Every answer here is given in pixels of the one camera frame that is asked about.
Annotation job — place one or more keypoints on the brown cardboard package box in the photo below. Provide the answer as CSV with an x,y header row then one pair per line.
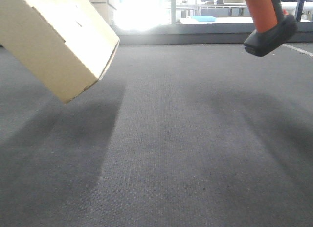
x,y
66,44

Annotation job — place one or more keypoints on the blue tray outside window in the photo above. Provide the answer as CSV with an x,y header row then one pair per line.
x,y
204,19

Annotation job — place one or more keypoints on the orange black barcode scanner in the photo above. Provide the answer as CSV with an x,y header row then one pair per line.
x,y
273,27

